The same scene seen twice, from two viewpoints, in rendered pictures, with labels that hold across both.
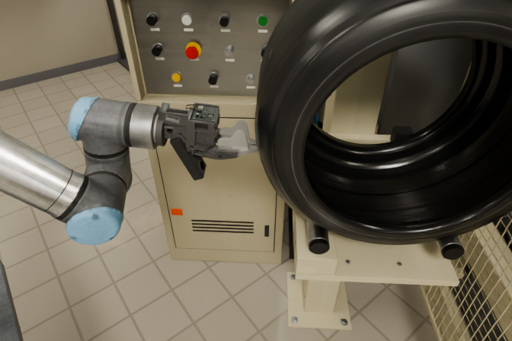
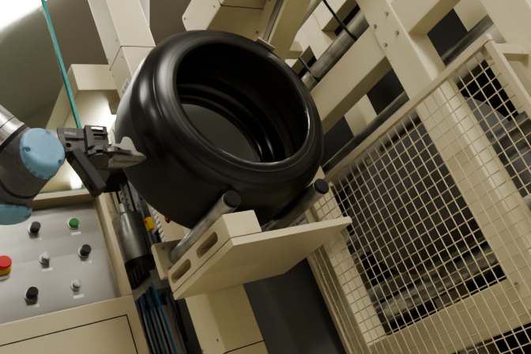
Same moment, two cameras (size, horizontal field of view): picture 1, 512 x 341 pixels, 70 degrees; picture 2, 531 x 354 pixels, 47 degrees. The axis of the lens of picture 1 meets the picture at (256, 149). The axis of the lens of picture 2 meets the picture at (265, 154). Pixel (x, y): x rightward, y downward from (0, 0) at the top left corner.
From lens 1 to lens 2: 142 cm
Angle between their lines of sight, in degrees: 71
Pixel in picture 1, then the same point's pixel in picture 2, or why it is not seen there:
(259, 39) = (74, 242)
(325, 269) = (251, 224)
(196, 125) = (92, 132)
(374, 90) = not seen: hidden behind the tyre
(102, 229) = (53, 146)
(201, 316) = not seen: outside the picture
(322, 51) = (163, 50)
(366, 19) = (176, 38)
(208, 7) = not seen: hidden behind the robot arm
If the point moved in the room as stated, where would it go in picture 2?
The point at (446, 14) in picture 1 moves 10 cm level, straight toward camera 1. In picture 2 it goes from (209, 34) to (209, 10)
